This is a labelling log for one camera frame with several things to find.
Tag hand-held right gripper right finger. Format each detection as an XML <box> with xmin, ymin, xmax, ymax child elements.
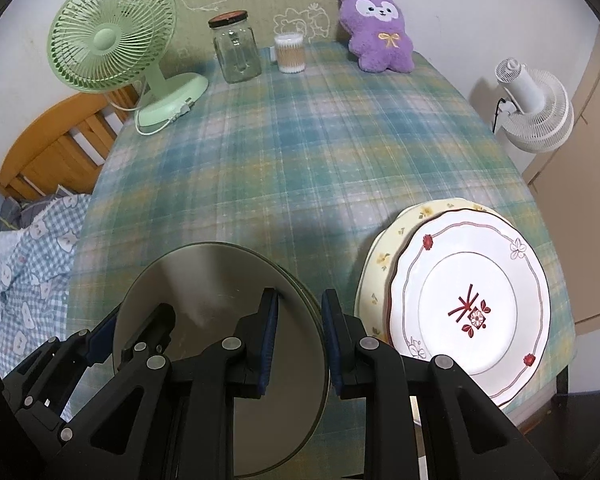
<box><xmin>321</xmin><ymin>289</ymin><xmax>561</xmax><ymax>480</ymax></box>

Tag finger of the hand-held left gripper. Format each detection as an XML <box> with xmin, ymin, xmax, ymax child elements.
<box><xmin>82</xmin><ymin>304</ymin><xmax>123</xmax><ymax>367</ymax></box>
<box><xmin>120</xmin><ymin>304</ymin><xmax>177</xmax><ymax>376</ymax></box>

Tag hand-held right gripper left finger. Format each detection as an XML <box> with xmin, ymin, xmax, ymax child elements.
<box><xmin>40</xmin><ymin>287</ymin><xmax>281</xmax><ymax>480</ymax></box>

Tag large grey floral bowl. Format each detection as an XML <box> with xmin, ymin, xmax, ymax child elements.
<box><xmin>112</xmin><ymin>242</ymin><xmax>331</xmax><ymax>465</ymax></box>

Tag yellow floral plate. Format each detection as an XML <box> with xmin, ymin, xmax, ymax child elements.
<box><xmin>355</xmin><ymin>199</ymin><xmax>506</xmax><ymax>343</ymax></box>

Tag white plate with red pattern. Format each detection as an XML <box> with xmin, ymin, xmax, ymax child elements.
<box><xmin>387</xmin><ymin>208</ymin><xmax>552</xmax><ymax>408</ymax></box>

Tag blue checked blanket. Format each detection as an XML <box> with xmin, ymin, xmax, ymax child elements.
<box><xmin>0</xmin><ymin>192</ymin><xmax>93</xmax><ymax>376</ymax></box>

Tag plaid tablecloth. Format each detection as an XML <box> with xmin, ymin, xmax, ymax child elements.
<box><xmin>65</xmin><ymin>40</ymin><xmax>578</xmax><ymax>461</ymax></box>

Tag beige cabinet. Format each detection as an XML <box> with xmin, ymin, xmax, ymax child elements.
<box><xmin>522</xmin><ymin>25</ymin><xmax>600</xmax><ymax>336</ymax></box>

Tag glass jar with dark lid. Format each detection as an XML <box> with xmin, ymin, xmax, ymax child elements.
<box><xmin>208</xmin><ymin>10</ymin><xmax>263</xmax><ymax>84</ymax></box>

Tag cotton swab container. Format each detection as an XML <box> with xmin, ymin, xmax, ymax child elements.
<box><xmin>274</xmin><ymin>32</ymin><xmax>306</xmax><ymax>75</ymax></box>

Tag green desk fan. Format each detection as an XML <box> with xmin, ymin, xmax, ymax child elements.
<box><xmin>47</xmin><ymin>0</ymin><xmax>210</xmax><ymax>128</ymax></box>

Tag purple plush toy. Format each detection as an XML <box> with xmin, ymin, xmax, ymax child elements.
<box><xmin>337</xmin><ymin>0</ymin><xmax>416</xmax><ymax>73</ymax></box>

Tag white clip fan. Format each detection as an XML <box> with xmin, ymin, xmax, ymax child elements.
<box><xmin>495</xmin><ymin>57</ymin><xmax>575</xmax><ymax>152</ymax></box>

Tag white fan cable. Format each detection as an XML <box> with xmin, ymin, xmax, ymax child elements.
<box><xmin>134</xmin><ymin>102</ymin><xmax>196</xmax><ymax>137</ymax></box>

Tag black fan cable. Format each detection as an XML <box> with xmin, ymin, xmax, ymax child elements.
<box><xmin>490</xmin><ymin>97</ymin><xmax>511</xmax><ymax>133</ymax></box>

